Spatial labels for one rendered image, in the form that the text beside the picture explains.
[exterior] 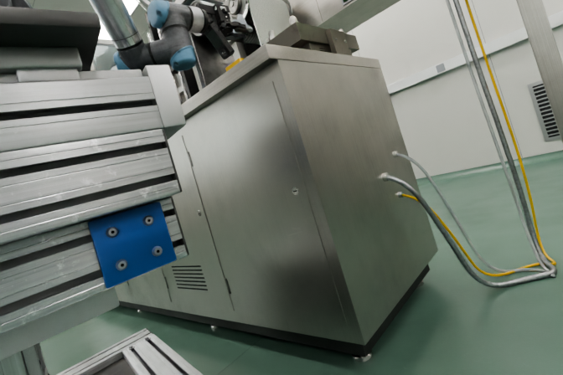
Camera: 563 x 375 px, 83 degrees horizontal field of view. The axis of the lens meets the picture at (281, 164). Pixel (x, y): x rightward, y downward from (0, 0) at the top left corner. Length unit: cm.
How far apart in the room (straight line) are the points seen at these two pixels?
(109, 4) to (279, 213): 70
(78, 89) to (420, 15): 358
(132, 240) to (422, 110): 347
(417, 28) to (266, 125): 306
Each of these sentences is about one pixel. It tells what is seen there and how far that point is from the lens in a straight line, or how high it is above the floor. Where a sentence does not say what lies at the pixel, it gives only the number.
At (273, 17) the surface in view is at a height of 118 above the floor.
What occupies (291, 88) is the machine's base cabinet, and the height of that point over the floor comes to 78.
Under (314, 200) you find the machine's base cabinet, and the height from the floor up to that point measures 48.
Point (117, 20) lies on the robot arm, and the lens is 100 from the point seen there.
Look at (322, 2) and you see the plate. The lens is 152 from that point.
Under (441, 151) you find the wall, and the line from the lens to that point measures 373.
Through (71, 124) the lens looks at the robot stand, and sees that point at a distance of 44.
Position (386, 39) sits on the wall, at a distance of 392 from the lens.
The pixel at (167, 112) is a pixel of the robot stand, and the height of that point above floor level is 70.
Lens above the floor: 58
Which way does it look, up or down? 1 degrees up
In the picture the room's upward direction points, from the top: 17 degrees counter-clockwise
